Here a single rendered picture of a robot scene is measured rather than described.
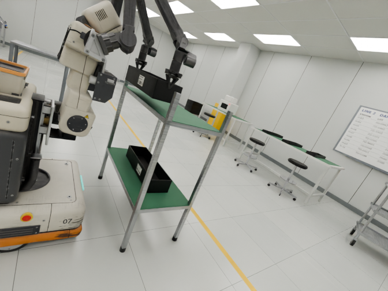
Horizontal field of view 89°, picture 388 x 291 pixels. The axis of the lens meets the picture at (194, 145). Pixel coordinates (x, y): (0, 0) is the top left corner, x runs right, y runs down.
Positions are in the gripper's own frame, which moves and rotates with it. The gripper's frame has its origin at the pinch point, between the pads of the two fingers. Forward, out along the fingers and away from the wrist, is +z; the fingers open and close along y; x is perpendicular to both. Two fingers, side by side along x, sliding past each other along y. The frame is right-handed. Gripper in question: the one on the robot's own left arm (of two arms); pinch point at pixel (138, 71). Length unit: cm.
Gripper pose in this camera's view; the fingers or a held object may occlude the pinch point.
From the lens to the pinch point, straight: 172.3
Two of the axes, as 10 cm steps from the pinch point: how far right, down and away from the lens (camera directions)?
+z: -3.5, 8.9, 2.9
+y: -5.2, -4.4, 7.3
